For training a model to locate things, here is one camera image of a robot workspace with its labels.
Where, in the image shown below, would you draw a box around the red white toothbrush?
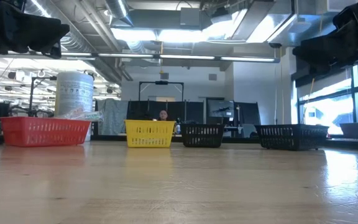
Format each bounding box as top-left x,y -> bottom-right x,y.
56,107 -> 85,119

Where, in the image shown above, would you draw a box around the black plastic slotted basket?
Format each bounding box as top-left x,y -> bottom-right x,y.
180,123 -> 226,149
254,123 -> 330,151

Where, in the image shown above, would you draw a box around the red plastic slotted basket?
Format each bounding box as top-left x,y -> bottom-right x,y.
0,116 -> 92,147

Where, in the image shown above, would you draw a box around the yellow plastic slotted basket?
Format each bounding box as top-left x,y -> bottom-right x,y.
124,119 -> 176,149

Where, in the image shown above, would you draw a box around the white wipes canister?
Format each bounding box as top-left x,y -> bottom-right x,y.
54,71 -> 95,142

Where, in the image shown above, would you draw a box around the black standing panel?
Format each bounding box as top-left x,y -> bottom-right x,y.
234,101 -> 261,125

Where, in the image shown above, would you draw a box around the grey hanging cloth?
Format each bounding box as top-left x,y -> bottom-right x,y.
96,98 -> 129,137

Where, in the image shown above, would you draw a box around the black computer monitor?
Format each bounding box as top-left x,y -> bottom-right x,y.
206,99 -> 236,119

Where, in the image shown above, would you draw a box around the long LED light bar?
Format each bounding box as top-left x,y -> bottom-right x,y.
0,49 -> 281,64

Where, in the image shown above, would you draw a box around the black partition panels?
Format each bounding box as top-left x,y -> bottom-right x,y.
126,100 -> 205,125

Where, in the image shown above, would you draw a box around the person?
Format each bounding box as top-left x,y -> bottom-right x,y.
157,109 -> 170,122

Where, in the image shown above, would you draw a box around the wide silver spiral duct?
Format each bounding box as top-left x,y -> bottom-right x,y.
23,0 -> 133,82

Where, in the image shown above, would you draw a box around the black background stand frame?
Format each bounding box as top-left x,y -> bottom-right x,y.
29,75 -> 58,118

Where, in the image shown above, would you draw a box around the rectangular metal ceiling duct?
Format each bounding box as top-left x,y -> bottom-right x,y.
230,0 -> 298,44

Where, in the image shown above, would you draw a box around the black gantry frame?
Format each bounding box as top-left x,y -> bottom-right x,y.
138,80 -> 185,102

